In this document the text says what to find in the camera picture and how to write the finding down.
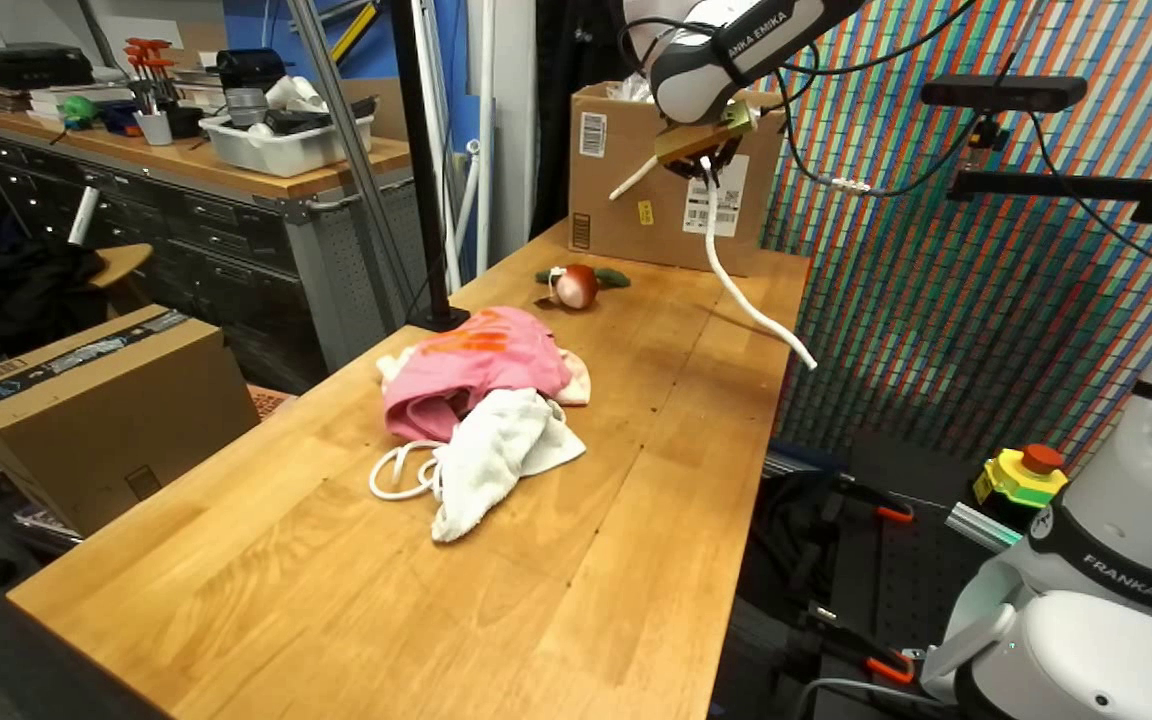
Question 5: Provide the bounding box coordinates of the red green plush tomato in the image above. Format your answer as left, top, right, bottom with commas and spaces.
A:
540, 265, 629, 312

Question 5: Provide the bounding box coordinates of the white towel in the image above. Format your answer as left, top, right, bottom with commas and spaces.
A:
434, 388, 583, 542

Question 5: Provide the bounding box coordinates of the white thick rope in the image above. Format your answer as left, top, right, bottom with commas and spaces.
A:
604, 148, 826, 375

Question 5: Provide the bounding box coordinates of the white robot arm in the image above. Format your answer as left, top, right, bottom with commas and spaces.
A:
621, 0, 865, 124

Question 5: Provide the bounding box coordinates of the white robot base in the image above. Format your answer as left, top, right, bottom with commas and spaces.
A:
922, 361, 1152, 720

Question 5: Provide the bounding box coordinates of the pink cloth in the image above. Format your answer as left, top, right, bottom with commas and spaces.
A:
381, 307, 571, 440

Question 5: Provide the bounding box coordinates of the large cardboard box on table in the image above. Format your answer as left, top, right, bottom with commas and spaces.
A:
570, 85, 779, 270

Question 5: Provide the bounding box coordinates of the orange black clamp left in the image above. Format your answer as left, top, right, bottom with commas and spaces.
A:
832, 472, 915, 522

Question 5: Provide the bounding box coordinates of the orange black clamp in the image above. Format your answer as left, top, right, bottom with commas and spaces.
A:
832, 472, 915, 522
803, 603, 915, 688

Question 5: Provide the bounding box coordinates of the black vertical pole stand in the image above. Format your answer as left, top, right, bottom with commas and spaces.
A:
384, 0, 468, 332

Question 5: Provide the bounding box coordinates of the grey plastic bin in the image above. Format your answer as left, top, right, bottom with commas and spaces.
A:
200, 116, 343, 176

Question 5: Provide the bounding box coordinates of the orange black clamp right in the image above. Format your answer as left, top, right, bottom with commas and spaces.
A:
803, 603, 915, 688

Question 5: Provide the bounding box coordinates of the yellow emergency stop button box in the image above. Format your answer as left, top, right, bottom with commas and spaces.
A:
971, 442, 1070, 507

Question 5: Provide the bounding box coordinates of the cardboard box beside table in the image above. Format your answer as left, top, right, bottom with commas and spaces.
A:
0, 303, 256, 532

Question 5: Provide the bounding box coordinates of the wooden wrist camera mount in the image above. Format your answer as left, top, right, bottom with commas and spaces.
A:
657, 111, 760, 164

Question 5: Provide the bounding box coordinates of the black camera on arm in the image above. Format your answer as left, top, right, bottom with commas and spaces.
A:
922, 77, 1089, 111

